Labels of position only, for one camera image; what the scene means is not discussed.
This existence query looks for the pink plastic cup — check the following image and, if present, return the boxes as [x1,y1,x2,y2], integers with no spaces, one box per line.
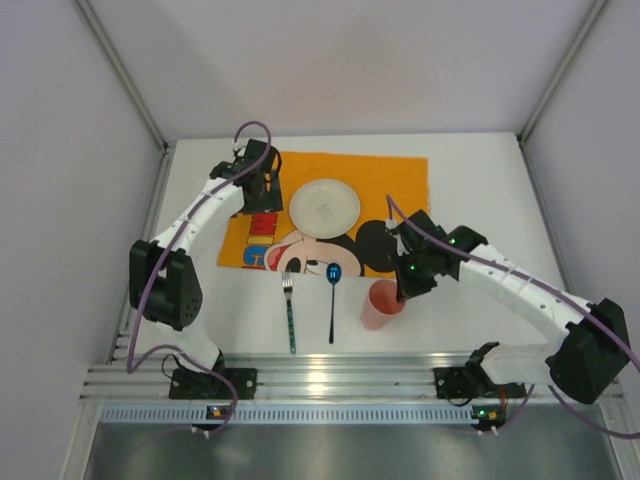
[360,279,405,331]

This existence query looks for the cream round plate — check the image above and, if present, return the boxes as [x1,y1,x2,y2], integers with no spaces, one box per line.
[288,179,361,239]

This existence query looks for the orange cartoon mouse cloth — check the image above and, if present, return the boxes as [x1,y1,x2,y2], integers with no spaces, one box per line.
[217,152,430,278]

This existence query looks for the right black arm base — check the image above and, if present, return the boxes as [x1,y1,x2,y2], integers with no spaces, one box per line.
[433,367,526,406]

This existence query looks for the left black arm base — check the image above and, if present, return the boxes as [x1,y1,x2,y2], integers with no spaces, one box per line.
[168,367,258,400]

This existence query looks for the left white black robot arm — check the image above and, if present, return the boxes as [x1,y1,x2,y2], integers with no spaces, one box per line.
[127,139,283,372]

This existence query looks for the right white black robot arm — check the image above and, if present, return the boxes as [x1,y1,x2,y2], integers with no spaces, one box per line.
[385,210,630,404]

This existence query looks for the blue metallic spoon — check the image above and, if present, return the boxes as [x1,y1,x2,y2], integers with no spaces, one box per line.
[326,263,342,345]

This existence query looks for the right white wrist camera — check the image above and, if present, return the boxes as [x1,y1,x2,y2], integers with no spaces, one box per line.
[385,219,407,255]

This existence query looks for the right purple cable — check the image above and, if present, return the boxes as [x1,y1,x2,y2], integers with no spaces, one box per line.
[385,193,640,441]

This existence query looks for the purple cable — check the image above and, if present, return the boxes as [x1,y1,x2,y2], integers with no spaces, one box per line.
[385,193,640,441]
[125,121,274,437]

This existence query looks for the fork with teal handle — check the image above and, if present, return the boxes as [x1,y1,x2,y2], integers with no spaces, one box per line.
[282,270,297,355]

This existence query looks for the perforated grey cable duct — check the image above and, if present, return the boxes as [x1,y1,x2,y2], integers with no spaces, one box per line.
[100,404,506,426]

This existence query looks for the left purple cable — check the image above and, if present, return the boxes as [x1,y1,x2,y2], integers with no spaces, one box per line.
[125,121,274,437]

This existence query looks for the aluminium mounting rail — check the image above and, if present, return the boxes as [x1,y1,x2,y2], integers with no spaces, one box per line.
[80,353,465,403]

